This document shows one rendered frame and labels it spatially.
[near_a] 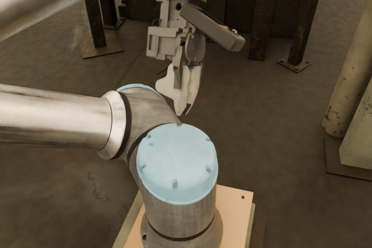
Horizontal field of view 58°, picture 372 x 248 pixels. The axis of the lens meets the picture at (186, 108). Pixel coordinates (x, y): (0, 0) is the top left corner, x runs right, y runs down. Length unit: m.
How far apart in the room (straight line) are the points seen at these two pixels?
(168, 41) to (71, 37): 1.39
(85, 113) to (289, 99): 1.00
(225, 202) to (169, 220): 0.25
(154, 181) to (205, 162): 0.10
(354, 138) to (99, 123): 0.81
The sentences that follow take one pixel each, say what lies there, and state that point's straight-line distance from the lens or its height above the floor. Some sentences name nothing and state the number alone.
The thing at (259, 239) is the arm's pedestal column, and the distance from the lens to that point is 1.02.
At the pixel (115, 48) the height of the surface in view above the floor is 0.01.
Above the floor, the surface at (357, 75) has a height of 0.28.
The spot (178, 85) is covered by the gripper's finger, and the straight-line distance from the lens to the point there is 0.57.
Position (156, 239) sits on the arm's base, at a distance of 0.75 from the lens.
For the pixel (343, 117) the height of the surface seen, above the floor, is 0.10.
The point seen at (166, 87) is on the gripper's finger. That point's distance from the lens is 0.59.
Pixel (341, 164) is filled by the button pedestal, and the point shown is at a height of 0.01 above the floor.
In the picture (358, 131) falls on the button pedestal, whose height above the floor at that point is 0.17.
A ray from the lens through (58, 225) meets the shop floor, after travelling 1.11.
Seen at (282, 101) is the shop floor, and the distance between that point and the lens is 1.47.
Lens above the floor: 0.91
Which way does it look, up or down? 42 degrees down
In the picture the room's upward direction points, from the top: straight up
